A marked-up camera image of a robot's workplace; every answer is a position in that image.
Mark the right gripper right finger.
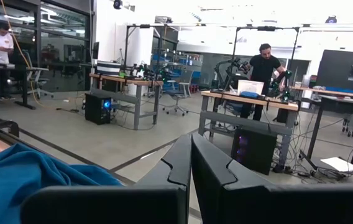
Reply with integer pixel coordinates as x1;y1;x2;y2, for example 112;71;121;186
191;133;353;224

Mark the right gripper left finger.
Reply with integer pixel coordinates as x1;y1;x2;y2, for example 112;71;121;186
20;133;193;224

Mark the blue cloth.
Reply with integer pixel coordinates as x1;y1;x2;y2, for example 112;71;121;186
0;142;124;224

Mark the black computer tower purple light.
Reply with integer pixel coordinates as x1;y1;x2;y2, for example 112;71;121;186
231;126;278;176

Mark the white paper sheet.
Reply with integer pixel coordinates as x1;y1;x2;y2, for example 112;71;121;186
320;156;353;173

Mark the wooden-top grey workbench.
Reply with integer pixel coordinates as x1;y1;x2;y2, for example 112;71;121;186
88;73;164;131
198;90;300;166

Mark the black computer tower blue light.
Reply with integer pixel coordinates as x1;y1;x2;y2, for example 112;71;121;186
84;91;112;126

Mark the white box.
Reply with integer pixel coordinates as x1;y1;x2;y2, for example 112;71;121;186
237;79;265;96

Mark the grey office chair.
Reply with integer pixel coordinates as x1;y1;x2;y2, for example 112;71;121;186
162;70;195;117

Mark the black white striped bin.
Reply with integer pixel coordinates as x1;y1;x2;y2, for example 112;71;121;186
96;60;122;76

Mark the black standing desk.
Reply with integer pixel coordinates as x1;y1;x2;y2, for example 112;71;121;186
0;63;37;110

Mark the white office chair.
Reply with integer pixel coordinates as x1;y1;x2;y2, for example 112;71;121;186
21;49;55;100

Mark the large black monitor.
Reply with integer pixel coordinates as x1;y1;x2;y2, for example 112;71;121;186
315;49;353;94

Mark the black station gantry frame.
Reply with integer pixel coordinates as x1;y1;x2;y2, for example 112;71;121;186
231;26;301;91
123;24;165;74

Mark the yellow hanging cable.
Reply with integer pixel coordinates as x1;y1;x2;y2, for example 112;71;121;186
0;0;45;109

